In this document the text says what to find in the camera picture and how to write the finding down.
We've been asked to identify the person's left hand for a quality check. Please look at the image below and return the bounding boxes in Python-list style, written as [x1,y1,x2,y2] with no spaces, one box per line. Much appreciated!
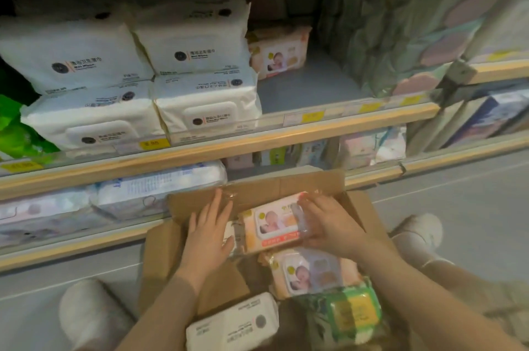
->
[175,189,235,294]

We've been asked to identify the person's right hand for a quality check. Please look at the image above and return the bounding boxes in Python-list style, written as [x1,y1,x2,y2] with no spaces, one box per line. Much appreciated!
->
[296,192,373,261]

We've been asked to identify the brown cardboard box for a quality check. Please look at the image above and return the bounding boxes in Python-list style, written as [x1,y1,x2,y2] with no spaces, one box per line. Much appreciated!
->
[138,169,410,351]

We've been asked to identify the yellow lid wet wipes packet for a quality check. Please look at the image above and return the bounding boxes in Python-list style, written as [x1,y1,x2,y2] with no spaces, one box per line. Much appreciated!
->
[305,278,387,349]

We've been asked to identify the wooden store shelving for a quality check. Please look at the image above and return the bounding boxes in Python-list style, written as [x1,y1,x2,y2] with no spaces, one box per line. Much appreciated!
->
[0,0,529,273]

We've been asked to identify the green pink tissue bundle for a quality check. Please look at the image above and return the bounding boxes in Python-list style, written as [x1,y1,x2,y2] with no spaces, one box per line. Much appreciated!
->
[318,0,509,98]

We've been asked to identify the person's right forearm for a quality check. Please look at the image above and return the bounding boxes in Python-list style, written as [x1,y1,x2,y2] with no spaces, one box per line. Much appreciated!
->
[349,239,526,351]

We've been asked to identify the person's left forearm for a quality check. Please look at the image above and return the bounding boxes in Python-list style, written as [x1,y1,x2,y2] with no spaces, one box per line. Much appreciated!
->
[117,272,201,351]

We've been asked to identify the neighbouring wooden shelf unit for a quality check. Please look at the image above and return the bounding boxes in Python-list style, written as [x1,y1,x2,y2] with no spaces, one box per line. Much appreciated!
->
[401,57,529,176]

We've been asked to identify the white pack with blue print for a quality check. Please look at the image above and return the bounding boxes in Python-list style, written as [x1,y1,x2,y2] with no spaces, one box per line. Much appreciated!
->
[90,160,228,220]

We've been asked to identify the clear pack with red print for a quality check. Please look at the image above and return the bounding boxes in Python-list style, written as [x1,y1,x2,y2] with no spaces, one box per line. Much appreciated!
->
[0,187,108,249]

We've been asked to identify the beige shorts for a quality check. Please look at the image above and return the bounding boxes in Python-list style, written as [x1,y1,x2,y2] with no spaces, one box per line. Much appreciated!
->
[454,276,529,347]

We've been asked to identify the grey metal shelf bracket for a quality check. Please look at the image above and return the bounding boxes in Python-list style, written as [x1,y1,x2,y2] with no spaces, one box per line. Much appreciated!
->
[429,58,478,106]

